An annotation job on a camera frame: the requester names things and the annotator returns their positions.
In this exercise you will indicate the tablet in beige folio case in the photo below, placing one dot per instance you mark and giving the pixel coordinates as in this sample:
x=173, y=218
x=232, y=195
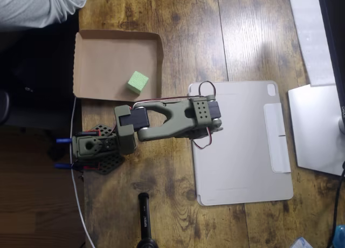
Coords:
x=242, y=156

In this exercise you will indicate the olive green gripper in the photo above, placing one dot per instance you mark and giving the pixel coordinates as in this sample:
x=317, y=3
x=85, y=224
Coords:
x=199, y=135

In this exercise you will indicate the white and blue packet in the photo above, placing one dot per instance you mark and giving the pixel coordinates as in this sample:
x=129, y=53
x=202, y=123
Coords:
x=302, y=243

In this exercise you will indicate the white foam sheet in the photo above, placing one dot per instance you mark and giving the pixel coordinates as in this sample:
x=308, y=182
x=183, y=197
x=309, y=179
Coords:
x=310, y=37

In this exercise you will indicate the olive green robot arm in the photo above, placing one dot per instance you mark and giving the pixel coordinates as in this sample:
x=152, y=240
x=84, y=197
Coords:
x=178, y=116

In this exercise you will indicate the brown cardboard tray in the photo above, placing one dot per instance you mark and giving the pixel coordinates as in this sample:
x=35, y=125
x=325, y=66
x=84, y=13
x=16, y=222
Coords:
x=107, y=64

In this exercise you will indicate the black Dell monitor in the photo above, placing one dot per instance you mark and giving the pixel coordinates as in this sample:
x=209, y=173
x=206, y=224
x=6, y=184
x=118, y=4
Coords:
x=337, y=29

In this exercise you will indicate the green foam cube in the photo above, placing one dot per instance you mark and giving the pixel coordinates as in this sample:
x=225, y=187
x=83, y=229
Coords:
x=137, y=82

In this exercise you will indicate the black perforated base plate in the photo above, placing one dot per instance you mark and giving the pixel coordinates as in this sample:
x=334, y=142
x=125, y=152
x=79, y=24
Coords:
x=110, y=164

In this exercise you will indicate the black chair armrest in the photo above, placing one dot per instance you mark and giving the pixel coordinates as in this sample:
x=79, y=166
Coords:
x=4, y=107

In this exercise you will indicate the blue round object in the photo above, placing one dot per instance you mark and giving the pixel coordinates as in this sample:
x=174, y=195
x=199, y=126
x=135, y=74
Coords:
x=340, y=234

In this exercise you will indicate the person's grey shirt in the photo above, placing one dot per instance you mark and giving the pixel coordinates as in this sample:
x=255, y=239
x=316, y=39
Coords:
x=32, y=5

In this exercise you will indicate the silver monitor stand base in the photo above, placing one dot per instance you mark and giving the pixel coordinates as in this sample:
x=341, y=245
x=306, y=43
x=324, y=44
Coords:
x=312, y=124

